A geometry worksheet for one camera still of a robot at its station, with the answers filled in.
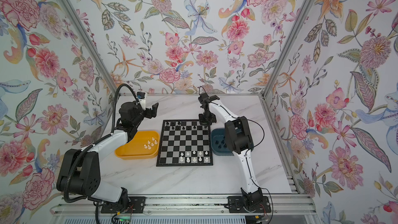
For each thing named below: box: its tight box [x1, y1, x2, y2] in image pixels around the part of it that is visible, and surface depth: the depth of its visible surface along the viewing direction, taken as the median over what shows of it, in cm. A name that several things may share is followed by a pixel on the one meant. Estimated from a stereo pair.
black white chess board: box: [155, 119, 214, 167], surface depth 95 cm
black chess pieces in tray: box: [215, 135, 227, 149], surface depth 95 cm
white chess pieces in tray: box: [143, 136, 159, 150], surface depth 95 cm
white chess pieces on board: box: [179, 150, 209, 163], surface depth 88 cm
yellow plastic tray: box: [114, 130, 161, 161], surface depth 94 cm
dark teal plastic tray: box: [210, 128, 235, 157], surface depth 95 cm
